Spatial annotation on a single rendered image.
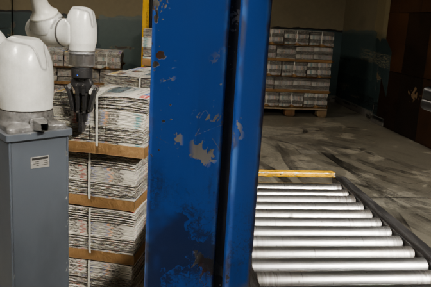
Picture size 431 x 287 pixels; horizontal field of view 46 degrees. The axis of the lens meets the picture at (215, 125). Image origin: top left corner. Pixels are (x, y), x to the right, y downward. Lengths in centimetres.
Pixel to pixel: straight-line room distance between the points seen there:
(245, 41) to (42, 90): 128
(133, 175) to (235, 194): 162
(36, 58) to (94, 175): 63
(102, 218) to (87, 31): 74
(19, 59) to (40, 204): 44
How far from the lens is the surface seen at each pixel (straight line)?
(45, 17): 191
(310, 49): 766
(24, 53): 158
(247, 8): 34
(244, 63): 34
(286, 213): 157
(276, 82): 756
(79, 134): 196
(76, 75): 186
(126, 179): 198
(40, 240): 171
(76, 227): 215
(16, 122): 160
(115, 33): 898
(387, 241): 148
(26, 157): 160
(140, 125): 187
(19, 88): 158
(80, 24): 183
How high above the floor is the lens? 135
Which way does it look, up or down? 12 degrees down
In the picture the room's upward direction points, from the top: 3 degrees clockwise
